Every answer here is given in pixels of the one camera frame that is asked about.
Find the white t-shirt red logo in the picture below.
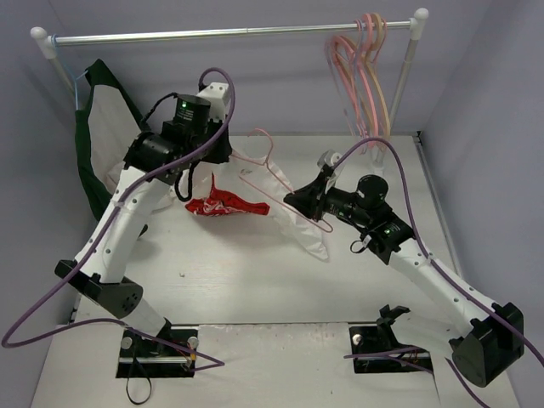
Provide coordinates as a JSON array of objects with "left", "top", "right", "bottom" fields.
[{"left": 156, "top": 157, "right": 329, "bottom": 261}]

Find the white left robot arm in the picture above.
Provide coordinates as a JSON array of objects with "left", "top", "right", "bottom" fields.
[{"left": 54, "top": 82, "right": 235, "bottom": 357}]

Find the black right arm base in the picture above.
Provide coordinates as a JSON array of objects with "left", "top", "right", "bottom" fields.
[{"left": 347, "top": 305, "right": 434, "bottom": 375}]

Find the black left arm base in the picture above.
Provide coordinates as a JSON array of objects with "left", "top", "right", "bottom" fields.
[{"left": 116, "top": 330, "right": 196, "bottom": 379}]

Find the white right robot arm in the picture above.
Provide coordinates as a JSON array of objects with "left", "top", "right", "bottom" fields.
[{"left": 284, "top": 167, "right": 524, "bottom": 388}]

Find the green and white hanging shirt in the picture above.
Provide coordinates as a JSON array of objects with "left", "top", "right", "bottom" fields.
[{"left": 75, "top": 59, "right": 143, "bottom": 220}]

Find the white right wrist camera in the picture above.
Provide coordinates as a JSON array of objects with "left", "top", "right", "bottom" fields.
[{"left": 317, "top": 150, "right": 342, "bottom": 174}]

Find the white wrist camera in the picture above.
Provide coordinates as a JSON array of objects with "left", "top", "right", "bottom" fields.
[
  {"left": 197, "top": 82, "right": 232, "bottom": 122},
  {"left": 317, "top": 150, "right": 342, "bottom": 174}
]

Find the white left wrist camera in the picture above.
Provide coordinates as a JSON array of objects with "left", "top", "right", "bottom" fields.
[{"left": 197, "top": 82, "right": 232, "bottom": 122}]

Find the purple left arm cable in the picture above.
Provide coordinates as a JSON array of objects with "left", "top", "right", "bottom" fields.
[{"left": 0, "top": 67, "right": 237, "bottom": 375}]

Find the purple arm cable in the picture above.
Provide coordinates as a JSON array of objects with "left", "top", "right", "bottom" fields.
[
  {"left": 335, "top": 138, "right": 544, "bottom": 408},
  {"left": 0, "top": 67, "right": 237, "bottom": 375}
]

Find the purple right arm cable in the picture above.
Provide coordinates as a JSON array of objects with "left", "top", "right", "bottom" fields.
[{"left": 335, "top": 138, "right": 544, "bottom": 408}]

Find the pink hanger on rail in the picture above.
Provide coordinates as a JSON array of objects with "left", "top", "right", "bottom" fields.
[{"left": 354, "top": 13, "right": 391, "bottom": 140}]

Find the blue wire hanger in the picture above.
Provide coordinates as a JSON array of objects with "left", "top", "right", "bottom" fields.
[{"left": 72, "top": 70, "right": 88, "bottom": 111}]

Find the tan hanger on rail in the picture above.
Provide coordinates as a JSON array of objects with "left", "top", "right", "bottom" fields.
[{"left": 365, "top": 13, "right": 391, "bottom": 148}]

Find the silver clothes rail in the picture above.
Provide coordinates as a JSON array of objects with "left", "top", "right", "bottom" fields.
[{"left": 30, "top": 8, "right": 429, "bottom": 123}]

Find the black cable loop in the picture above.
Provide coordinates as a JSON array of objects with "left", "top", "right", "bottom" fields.
[{"left": 125, "top": 339, "right": 153, "bottom": 407}]

